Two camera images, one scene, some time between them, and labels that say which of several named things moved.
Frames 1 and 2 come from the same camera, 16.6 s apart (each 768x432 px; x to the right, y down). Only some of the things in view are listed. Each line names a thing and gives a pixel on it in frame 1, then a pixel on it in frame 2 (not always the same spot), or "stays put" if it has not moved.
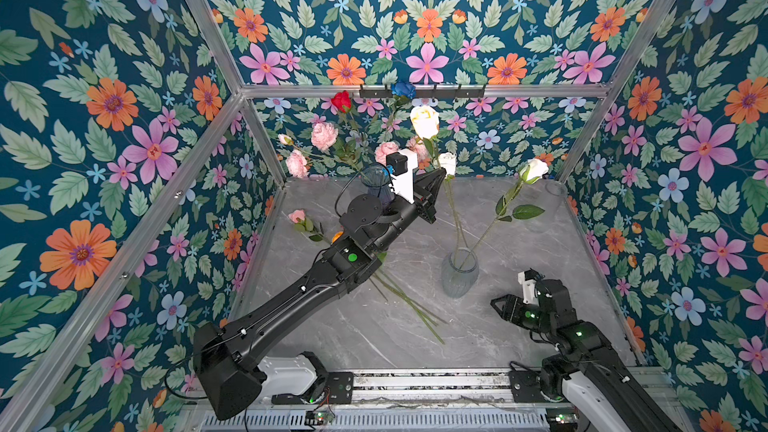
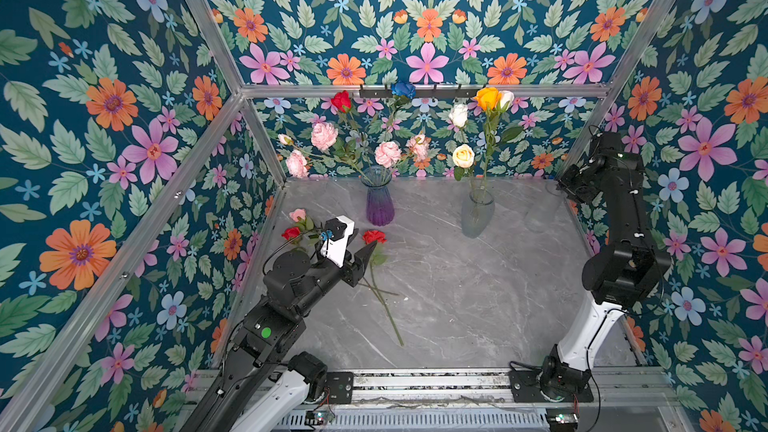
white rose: (530, 172) to (500, 135)
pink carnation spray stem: (324, 137) stays put
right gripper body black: (528, 316) to (577, 184)
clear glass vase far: (551, 202) stays put
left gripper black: (422, 199) to (356, 271)
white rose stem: (461, 246) to (459, 115)
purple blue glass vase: (376, 177) stays put
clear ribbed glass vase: (460, 272) to (477, 213)
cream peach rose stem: (424, 123) to (463, 157)
